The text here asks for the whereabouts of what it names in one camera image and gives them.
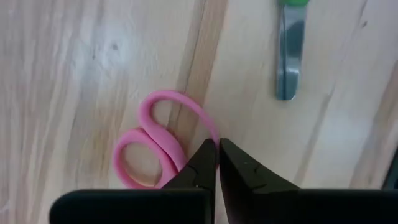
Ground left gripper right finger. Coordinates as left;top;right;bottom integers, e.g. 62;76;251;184
218;138;302;224

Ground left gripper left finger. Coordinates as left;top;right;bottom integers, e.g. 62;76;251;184
161;138;218;224

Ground pink scissors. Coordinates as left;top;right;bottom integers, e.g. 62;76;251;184
112;89;220;190

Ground green scissors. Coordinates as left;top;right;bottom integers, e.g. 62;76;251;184
275;0;310;101

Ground black aluminium table frame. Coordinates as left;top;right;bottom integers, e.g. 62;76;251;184
382;149;398;190

